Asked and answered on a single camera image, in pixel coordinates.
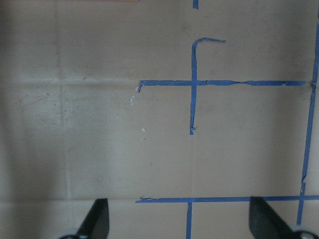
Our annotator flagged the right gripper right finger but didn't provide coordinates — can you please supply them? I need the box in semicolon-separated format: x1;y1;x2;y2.
249;196;319;239

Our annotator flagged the pink plastic box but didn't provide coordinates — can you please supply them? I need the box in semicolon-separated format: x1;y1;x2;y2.
0;0;140;3

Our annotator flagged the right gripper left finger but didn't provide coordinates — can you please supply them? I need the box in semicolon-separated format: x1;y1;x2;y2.
58;198;110;239

